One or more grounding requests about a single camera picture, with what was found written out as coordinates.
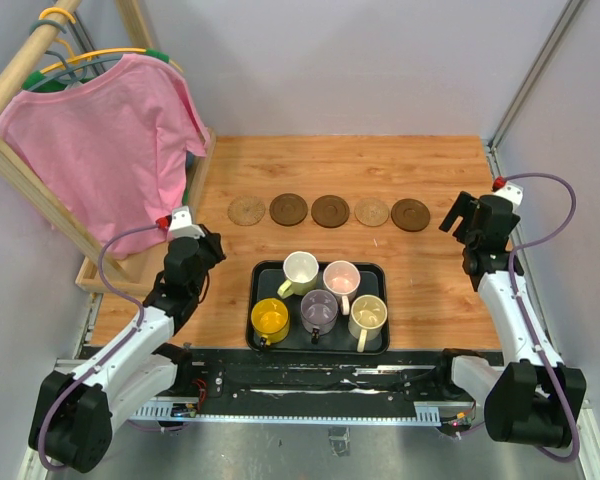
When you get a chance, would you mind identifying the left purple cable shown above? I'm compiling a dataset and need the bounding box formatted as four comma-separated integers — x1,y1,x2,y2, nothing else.
37,222,191,471

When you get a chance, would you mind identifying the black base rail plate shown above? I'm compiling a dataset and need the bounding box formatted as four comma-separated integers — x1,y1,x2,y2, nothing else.
135,346,495,420

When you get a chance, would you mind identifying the brown wooden coaster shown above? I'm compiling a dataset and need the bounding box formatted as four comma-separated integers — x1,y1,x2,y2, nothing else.
269,193,308,226
391,198,431,232
311,195,350,228

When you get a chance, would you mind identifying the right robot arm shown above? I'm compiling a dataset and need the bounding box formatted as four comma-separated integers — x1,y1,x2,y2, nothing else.
432,186,586,450

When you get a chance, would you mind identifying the yellow green clothes hanger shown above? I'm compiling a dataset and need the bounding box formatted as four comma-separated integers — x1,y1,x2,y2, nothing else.
21,1,183,92

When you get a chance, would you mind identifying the pink mug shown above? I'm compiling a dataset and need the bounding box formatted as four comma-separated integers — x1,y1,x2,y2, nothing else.
323,260,361,316

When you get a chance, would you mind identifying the cream mug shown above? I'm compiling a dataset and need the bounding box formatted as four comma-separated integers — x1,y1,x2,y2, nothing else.
347,294,388,353

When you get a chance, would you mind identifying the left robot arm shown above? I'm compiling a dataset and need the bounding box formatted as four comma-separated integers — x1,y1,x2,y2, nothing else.
28,224,226,473

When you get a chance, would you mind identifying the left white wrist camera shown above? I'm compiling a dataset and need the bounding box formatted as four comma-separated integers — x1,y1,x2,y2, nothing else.
156,206,206,240

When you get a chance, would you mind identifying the grey clothes hanger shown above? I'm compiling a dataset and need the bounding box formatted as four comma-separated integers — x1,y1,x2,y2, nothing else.
22,7,122,93

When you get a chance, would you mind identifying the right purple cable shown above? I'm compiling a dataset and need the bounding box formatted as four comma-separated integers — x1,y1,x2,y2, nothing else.
449,172,581,462

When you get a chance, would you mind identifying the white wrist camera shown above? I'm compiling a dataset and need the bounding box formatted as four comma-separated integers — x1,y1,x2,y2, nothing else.
156,206,206,240
492,177,524,210

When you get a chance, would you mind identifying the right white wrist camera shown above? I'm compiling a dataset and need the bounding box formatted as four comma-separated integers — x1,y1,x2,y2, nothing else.
492,177,524,210

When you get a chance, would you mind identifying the aluminium frame post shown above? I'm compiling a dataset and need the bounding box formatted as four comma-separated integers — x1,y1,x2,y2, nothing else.
484,0,588,152

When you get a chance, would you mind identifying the yellow mug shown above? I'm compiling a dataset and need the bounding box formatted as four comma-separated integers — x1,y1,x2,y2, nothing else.
250,298,290,348

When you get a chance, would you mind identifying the purple mug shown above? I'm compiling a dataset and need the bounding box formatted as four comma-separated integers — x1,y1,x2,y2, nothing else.
300,289,339,345

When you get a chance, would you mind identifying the pink t-shirt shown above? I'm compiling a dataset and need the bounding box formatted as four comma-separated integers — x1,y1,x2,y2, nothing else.
0,54,209,259

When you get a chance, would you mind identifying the white mug green handle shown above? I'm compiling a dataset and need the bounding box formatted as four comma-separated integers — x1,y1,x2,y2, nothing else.
277,251,319,299

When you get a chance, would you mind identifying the purple cable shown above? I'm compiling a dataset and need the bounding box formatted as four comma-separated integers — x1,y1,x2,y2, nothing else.
449,172,581,462
37,222,191,471

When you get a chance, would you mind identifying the black plastic tray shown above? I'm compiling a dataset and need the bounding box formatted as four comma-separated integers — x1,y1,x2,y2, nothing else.
245,260,390,356

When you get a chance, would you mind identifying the woven rattan coaster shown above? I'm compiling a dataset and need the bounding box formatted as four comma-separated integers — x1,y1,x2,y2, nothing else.
227,196,265,226
354,197,390,227

